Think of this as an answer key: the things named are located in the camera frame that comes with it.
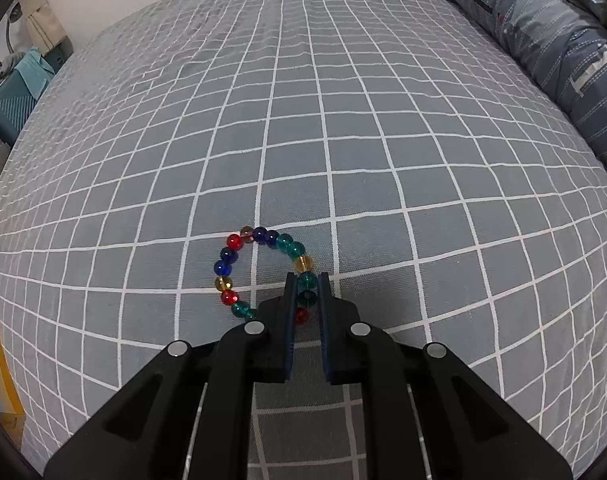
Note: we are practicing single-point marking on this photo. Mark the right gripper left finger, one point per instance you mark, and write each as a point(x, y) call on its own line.
point(186, 394)

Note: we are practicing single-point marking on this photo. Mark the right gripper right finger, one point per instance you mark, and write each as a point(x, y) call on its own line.
point(426, 414)

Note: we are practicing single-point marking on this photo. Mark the teal suitcase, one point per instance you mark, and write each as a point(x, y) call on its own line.
point(24, 76)

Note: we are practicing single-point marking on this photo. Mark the blue grey striped pillow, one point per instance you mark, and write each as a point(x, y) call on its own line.
point(563, 48)

